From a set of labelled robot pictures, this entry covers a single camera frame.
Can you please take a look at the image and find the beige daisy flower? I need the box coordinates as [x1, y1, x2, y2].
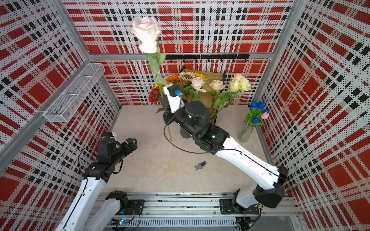
[179, 71, 195, 82]

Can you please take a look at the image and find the orange flower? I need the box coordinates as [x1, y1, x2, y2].
[166, 75, 186, 86]

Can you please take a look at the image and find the white rose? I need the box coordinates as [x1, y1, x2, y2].
[238, 78, 251, 93]
[215, 80, 241, 115]

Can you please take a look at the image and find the pink tulip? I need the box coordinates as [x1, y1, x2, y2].
[259, 112, 269, 125]

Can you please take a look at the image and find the pale pink rose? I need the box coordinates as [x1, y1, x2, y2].
[131, 16, 173, 142]

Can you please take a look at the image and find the pale rose pile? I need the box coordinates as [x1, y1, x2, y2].
[190, 77, 207, 100]

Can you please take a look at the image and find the cream rose flower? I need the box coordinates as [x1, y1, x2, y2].
[234, 74, 245, 82]

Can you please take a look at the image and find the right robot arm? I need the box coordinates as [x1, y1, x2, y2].
[160, 96, 288, 208]

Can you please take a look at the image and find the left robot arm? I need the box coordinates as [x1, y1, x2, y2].
[56, 137, 138, 231]

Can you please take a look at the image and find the bamboo two-tier shelf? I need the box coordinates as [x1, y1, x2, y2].
[179, 66, 225, 119]

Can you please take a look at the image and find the clear glass vase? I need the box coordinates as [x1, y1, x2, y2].
[237, 119, 254, 142]

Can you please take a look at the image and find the black hook rail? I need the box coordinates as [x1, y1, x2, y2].
[166, 54, 250, 62]

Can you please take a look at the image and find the white wire wall basket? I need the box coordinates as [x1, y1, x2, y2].
[43, 63, 105, 123]

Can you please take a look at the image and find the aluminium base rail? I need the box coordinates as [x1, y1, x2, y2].
[60, 192, 304, 229]

